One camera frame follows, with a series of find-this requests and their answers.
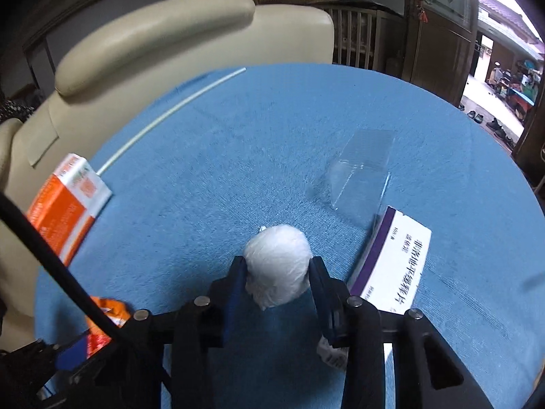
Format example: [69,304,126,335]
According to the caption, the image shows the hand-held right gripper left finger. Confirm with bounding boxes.
[85,256,250,409]

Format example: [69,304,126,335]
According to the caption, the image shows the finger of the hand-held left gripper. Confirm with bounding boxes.
[53,334,92,372]

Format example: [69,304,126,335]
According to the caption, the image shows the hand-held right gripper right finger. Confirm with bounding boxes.
[307,256,488,409]

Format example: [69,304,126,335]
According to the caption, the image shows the balled white plastic bag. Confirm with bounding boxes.
[244,223,312,311]

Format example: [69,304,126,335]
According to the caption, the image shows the orange wrapper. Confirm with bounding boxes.
[83,296,133,361]

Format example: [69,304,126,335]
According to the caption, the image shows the small white printed box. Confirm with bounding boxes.
[316,336,351,371]

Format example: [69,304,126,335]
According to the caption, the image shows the white purple carton box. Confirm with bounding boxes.
[346,205,433,315]

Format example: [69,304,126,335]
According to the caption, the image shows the blue tablecloth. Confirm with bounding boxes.
[34,63,545,409]

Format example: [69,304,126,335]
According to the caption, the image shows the orange white carton box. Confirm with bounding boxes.
[26,152,113,265]

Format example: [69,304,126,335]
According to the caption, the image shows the clear plastic packaging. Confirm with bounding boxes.
[326,130,394,222]

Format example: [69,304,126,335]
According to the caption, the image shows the thin white tube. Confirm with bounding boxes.
[97,67,248,176]

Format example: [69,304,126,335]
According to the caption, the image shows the group of dark shoes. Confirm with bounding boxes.
[457,102,518,150]

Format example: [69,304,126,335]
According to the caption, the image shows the dark floral cloth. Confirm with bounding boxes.
[0,98,43,122]

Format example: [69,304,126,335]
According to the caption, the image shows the beige leather sofa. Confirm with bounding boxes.
[0,0,335,342]

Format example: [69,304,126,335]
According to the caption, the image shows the wooden crib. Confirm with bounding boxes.
[315,0,405,73]

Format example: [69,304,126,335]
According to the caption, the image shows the open wooden glass door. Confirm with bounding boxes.
[402,0,480,96]

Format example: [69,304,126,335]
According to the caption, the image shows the parked scooters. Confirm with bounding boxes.
[485,60,543,116]

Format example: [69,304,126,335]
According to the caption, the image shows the black cable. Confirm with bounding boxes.
[0,192,171,409]

